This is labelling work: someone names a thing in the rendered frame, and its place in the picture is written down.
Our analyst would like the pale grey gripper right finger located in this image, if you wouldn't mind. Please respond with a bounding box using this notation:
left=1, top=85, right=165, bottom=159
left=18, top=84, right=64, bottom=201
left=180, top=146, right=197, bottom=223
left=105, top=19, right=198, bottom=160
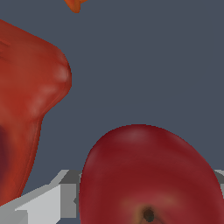
left=214, top=169, right=224, bottom=183

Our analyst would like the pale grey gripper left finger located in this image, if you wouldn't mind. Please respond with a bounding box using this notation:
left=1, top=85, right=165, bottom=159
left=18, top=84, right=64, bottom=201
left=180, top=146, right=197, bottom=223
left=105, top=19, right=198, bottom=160
left=0, top=169, right=81, bottom=224

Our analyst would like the small orange object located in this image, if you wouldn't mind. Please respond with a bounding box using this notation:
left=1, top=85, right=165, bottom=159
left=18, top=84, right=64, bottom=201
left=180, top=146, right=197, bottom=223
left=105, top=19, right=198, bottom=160
left=64, top=0, right=88, bottom=14

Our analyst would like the dark red apple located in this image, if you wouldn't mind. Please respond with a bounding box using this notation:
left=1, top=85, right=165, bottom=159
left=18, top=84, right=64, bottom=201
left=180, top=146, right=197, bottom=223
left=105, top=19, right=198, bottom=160
left=78, top=123, right=224, bottom=224

